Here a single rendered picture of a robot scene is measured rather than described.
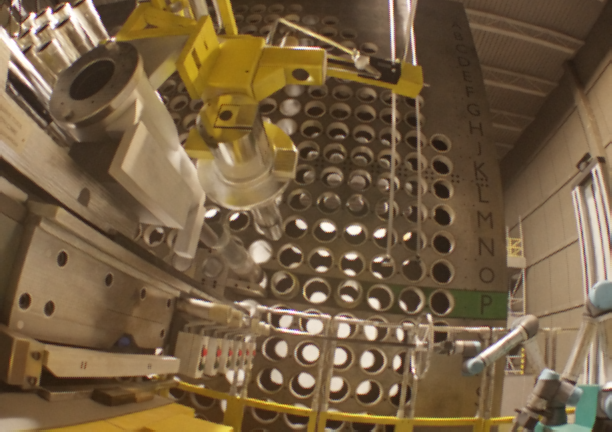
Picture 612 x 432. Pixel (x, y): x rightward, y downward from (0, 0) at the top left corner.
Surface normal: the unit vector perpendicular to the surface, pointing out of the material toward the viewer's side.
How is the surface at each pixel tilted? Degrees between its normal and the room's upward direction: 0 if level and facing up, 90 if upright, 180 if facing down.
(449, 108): 90
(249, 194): 90
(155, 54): 90
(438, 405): 90
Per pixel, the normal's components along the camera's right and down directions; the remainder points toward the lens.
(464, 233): -0.06, -0.41
